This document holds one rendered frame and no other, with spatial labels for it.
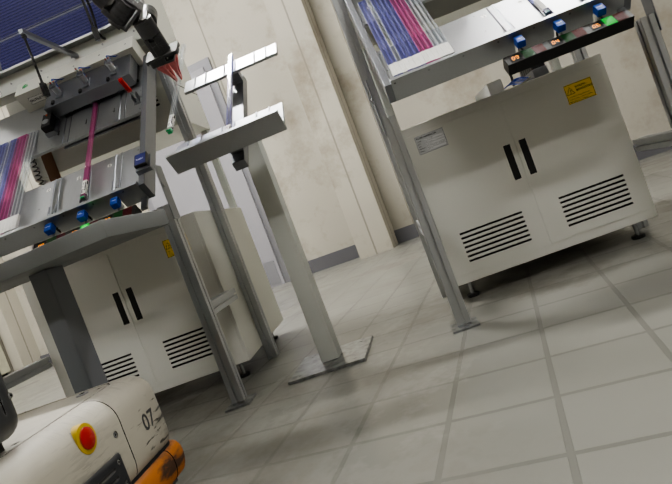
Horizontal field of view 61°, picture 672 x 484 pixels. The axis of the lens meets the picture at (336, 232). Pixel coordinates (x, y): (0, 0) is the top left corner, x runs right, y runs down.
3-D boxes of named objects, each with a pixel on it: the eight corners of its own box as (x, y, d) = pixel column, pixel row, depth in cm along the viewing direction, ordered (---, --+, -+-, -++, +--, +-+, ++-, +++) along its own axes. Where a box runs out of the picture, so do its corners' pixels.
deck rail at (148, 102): (155, 196, 172) (144, 183, 167) (149, 198, 172) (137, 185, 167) (156, 67, 218) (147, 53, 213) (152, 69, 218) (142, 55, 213)
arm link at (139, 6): (106, 22, 157) (122, -3, 153) (110, 6, 165) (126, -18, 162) (145, 47, 164) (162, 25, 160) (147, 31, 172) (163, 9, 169)
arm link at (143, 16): (129, 24, 157) (147, 15, 157) (131, 14, 162) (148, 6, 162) (143, 46, 162) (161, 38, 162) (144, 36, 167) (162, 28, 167)
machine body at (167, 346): (256, 376, 201) (192, 211, 199) (81, 437, 208) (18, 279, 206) (288, 331, 265) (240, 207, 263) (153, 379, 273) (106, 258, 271)
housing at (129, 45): (153, 77, 216) (131, 46, 206) (40, 124, 222) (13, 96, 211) (153, 65, 222) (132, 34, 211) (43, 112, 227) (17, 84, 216)
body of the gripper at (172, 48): (151, 58, 171) (136, 36, 166) (181, 45, 170) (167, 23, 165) (148, 68, 167) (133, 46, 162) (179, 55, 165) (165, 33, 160)
